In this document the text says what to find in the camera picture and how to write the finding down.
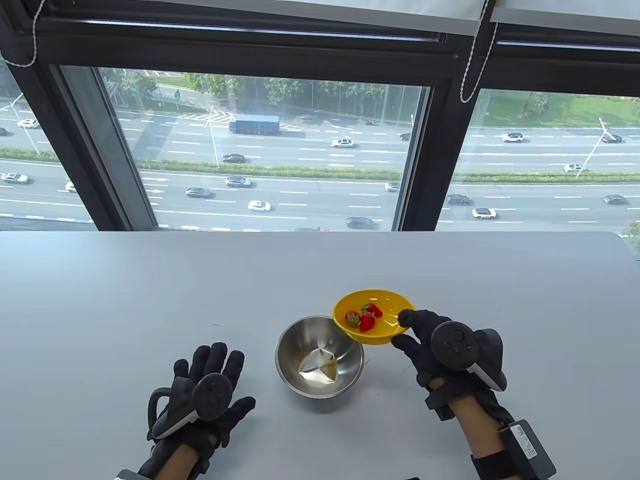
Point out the person's left hand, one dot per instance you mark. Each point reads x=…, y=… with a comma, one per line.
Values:
x=220, y=362

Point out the wide white roller blind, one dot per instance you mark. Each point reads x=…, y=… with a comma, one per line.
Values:
x=400, y=15

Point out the black window frame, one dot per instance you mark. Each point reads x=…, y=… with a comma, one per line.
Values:
x=250, y=50

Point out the small red strawberry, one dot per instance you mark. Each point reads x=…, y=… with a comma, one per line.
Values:
x=353, y=319

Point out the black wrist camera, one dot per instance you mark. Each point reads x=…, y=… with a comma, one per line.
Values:
x=126, y=475
x=527, y=447

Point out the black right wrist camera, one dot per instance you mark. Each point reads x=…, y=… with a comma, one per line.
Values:
x=527, y=447

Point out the narrow white roller blind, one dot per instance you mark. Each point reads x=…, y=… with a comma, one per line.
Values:
x=575, y=12

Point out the person's right hand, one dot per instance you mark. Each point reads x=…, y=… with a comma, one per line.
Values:
x=420, y=330

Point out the black right hand controller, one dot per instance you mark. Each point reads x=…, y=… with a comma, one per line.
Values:
x=452, y=345

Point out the person's right forearm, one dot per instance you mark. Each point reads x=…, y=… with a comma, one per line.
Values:
x=472, y=425

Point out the black hand controller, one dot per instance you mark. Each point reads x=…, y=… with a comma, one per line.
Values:
x=452, y=345
x=211, y=398

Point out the stainless steel mixing bowl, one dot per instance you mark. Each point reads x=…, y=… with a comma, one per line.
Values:
x=320, y=360

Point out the black left hand controller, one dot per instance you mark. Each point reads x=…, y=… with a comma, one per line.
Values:
x=211, y=398

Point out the yellow plastic bowl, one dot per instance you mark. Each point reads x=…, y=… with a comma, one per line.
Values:
x=390, y=302

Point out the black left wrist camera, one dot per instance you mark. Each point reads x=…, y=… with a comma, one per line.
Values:
x=126, y=475

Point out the person's left forearm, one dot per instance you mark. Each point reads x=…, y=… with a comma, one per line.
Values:
x=176, y=465

